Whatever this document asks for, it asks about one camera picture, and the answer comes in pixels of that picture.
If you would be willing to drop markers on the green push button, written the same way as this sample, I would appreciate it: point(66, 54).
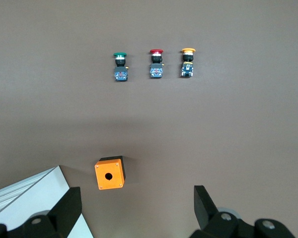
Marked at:
point(120, 67)

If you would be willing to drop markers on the white drawer cabinet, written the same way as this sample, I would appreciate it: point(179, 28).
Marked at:
point(39, 196)

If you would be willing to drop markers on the brown table mat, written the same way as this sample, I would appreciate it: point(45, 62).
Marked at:
point(149, 124)

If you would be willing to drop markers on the yellow push button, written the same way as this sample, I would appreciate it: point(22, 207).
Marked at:
point(188, 63)

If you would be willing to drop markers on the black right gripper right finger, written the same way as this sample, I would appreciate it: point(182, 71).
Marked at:
point(203, 205)

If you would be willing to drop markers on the red push button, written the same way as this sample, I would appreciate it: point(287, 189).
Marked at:
point(156, 64)

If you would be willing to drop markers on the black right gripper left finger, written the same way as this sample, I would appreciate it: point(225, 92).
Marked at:
point(67, 205)

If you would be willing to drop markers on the orange button enclosure box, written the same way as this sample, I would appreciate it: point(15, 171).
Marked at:
point(109, 183)

